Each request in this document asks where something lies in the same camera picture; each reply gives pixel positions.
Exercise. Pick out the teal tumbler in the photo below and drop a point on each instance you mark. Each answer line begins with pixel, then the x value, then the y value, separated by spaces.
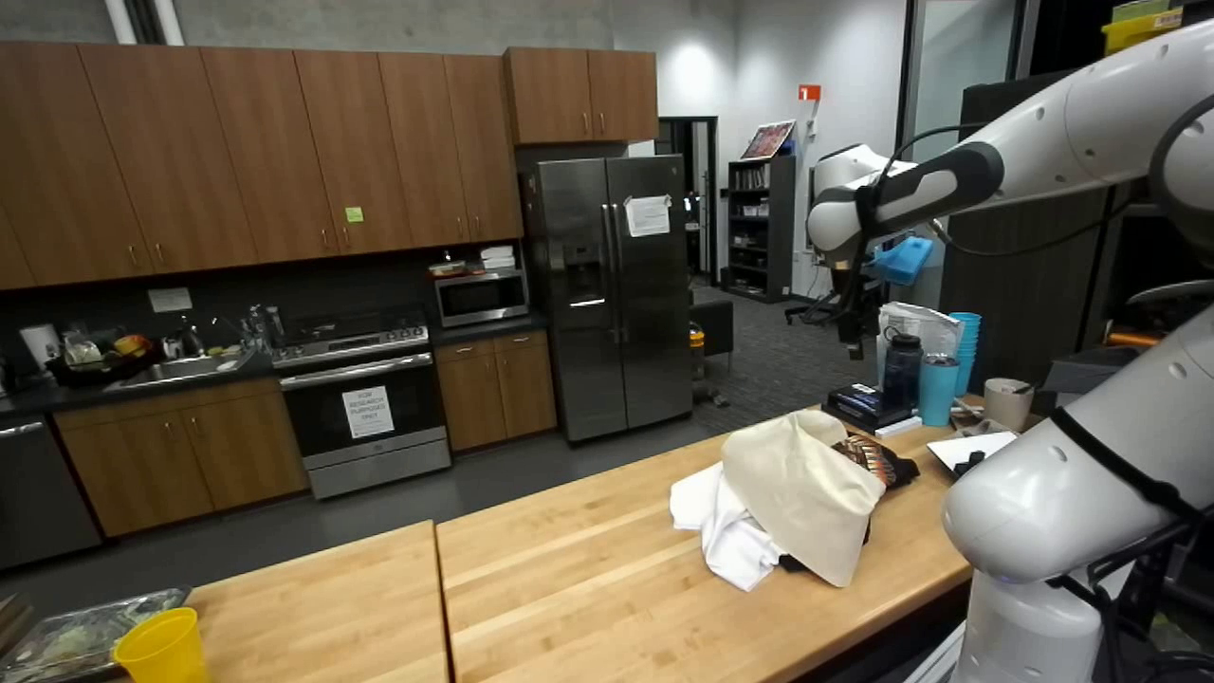
pixel 938 391

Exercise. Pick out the steel dishwasher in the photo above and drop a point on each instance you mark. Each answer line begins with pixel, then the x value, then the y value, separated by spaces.
pixel 38 493

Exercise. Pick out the dark partition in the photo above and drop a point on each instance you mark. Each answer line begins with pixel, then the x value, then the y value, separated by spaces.
pixel 1024 285

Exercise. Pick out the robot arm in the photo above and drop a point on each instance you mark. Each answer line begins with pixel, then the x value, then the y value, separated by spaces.
pixel 1072 133

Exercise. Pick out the white plastic bag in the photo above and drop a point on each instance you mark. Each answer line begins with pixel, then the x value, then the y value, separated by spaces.
pixel 934 327

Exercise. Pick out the white cloth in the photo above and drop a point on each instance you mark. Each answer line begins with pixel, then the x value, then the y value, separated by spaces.
pixel 730 531

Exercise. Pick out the stove oven door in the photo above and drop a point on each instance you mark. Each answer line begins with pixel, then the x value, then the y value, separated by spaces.
pixel 365 408

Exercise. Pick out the foil tray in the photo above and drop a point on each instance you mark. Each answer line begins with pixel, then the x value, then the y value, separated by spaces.
pixel 66 637

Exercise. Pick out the kitchen sink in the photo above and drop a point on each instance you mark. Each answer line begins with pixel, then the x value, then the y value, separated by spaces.
pixel 180 368

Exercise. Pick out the cream tote bag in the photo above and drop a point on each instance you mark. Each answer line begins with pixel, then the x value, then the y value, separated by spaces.
pixel 806 493

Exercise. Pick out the microwave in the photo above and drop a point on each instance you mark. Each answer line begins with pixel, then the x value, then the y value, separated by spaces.
pixel 481 297

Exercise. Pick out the stack of blue cups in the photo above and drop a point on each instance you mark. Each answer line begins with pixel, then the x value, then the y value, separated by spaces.
pixel 967 346

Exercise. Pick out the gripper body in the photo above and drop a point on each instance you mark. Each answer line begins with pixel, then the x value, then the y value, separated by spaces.
pixel 852 296

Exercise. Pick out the orange wall sign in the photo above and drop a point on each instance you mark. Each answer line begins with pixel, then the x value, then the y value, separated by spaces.
pixel 809 92

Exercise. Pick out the dark water bottle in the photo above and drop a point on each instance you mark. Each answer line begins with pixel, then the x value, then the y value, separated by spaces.
pixel 901 372

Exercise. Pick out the paper sheet on refrigerator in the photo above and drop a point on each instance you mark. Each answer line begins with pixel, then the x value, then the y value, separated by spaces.
pixel 648 215

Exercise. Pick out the black dish rack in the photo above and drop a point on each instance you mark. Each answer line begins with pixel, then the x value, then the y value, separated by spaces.
pixel 100 365

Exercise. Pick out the steel stove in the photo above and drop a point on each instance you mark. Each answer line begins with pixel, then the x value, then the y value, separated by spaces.
pixel 360 408

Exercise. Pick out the row of wooden wall cabinets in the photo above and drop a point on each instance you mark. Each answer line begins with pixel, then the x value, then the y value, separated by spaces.
pixel 237 161

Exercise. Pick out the framed picture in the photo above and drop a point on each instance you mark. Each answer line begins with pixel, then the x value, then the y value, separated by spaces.
pixel 768 139

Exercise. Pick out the grey paper cup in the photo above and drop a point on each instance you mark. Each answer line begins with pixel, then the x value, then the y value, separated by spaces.
pixel 1007 403

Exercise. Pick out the yellow storage bin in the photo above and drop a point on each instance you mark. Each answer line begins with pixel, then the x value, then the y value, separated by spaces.
pixel 1138 28

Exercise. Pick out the yellow plastic cup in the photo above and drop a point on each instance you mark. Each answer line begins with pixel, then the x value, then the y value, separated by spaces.
pixel 163 650

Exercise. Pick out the small wooden base cabinet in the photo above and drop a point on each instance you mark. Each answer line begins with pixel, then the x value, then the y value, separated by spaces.
pixel 496 391

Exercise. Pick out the black box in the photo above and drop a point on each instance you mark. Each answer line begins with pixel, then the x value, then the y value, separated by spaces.
pixel 861 404

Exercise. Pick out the steel refrigerator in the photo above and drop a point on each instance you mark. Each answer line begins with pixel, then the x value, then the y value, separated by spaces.
pixel 607 304

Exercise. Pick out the black bookshelf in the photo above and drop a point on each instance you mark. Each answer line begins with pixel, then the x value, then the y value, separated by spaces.
pixel 759 228

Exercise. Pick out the office chair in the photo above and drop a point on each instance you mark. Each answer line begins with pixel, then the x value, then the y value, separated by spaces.
pixel 1162 313

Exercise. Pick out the dark patterned cloth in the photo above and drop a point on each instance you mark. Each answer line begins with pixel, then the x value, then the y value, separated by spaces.
pixel 877 457

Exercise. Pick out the wooden cabinet above refrigerator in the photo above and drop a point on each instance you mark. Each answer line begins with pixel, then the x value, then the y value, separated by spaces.
pixel 580 95

